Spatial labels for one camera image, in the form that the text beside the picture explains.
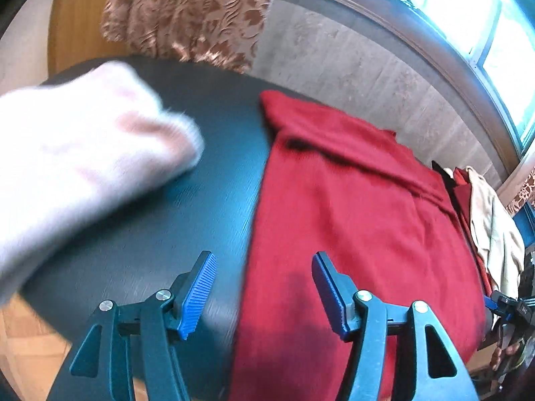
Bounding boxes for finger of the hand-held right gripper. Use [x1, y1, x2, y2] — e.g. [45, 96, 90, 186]
[484, 290, 521, 322]

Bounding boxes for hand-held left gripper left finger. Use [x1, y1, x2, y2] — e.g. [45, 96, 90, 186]
[46, 251, 218, 401]

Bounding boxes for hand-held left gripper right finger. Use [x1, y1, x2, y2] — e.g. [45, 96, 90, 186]
[312, 251, 481, 401]

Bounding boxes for red knit sweater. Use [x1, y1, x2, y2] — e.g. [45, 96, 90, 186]
[228, 90, 488, 401]

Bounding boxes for person's right hand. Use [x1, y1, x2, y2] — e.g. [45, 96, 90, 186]
[492, 338, 523, 373]

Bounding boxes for beige garment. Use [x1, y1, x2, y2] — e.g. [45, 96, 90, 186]
[465, 166, 526, 301]

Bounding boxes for brown patterned curtain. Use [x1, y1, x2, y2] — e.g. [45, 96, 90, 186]
[505, 166, 535, 216]

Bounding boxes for white knit garment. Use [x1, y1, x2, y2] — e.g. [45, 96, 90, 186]
[0, 60, 205, 305]

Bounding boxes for brown lace curtain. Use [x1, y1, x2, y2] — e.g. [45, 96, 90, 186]
[101, 0, 285, 74]

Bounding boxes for wooden framed window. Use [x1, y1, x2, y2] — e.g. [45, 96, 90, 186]
[286, 0, 535, 184]

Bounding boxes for wooden furniture panel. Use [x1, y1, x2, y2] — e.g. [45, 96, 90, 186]
[47, 0, 140, 77]

